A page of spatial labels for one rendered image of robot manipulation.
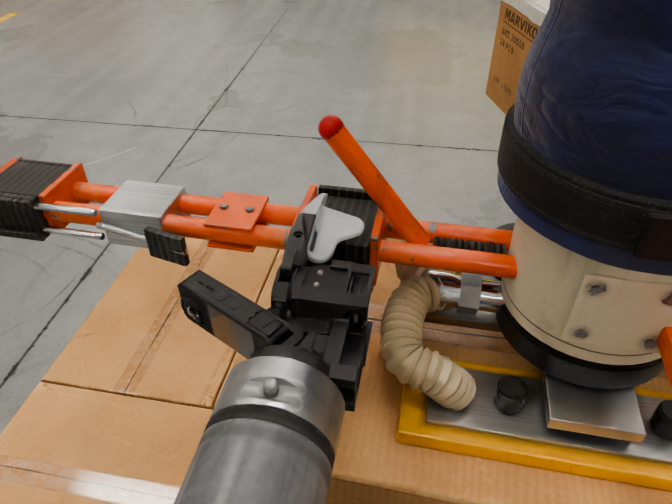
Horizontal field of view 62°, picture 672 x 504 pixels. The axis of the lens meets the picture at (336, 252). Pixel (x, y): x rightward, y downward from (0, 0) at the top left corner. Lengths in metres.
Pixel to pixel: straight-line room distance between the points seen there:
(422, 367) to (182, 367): 0.89
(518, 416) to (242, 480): 0.30
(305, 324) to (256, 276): 1.08
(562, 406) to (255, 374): 0.29
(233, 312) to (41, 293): 2.12
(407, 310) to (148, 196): 0.30
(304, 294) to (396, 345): 0.12
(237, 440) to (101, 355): 1.08
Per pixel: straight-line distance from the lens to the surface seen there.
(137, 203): 0.62
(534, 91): 0.45
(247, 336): 0.45
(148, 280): 1.59
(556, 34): 0.44
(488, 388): 0.58
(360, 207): 0.58
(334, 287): 0.46
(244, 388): 0.39
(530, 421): 0.57
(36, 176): 0.70
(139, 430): 1.27
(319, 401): 0.39
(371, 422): 0.57
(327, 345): 0.44
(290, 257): 0.47
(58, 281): 2.59
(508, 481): 0.56
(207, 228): 0.58
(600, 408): 0.57
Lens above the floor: 1.54
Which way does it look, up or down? 39 degrees down
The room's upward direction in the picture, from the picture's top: straight up
